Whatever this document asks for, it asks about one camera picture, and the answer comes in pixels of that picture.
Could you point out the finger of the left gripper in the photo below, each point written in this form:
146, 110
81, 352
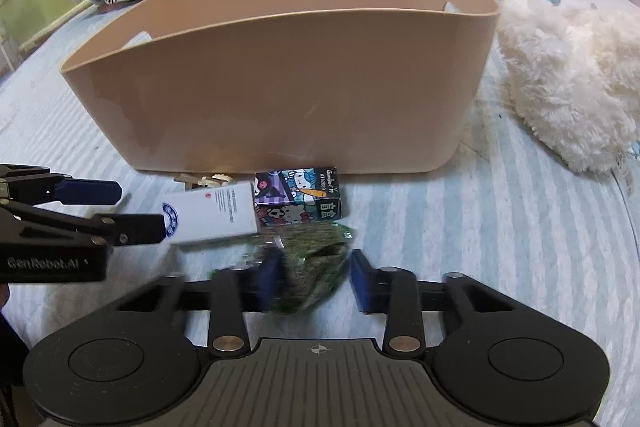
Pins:
72, 191
130, 230

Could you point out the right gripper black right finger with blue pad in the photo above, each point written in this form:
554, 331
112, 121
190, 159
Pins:
395, 293

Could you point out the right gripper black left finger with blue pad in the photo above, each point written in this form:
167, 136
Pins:
236, 291

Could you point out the green crinkly snack packet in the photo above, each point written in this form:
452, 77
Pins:
314, 259

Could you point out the white tube box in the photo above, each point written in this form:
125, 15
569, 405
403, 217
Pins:
209, 214

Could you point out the cartoon printed small box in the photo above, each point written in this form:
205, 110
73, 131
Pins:
297, 196

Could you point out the person's left hand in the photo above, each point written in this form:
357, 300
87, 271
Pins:
4, 295

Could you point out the beige hair clip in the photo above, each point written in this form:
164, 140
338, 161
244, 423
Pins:
191, 181

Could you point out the light blue striped bedsheet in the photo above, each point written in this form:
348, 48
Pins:
504, 209

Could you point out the beige plastic storage basket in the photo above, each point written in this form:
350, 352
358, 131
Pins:
239, 86

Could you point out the white fluffy plush item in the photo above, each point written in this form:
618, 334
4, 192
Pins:
573, 70

